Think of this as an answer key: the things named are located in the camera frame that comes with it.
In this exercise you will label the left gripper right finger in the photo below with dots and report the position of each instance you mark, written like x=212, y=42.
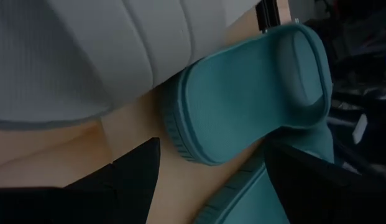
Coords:
x=320, y=193

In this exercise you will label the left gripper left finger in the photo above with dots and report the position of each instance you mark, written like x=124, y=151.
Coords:
x=130, y=186

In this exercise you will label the teal rubber slide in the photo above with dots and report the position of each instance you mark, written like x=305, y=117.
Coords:
x=242, y=93
x=251, y=202

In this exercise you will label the grey rubber slide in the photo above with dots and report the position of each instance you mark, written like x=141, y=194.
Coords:
x=87, y=46

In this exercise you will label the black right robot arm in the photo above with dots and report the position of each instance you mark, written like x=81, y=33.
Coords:
x=360, y=77

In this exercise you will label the black aluminium table frame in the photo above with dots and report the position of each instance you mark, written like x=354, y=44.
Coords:
x=267, y=15

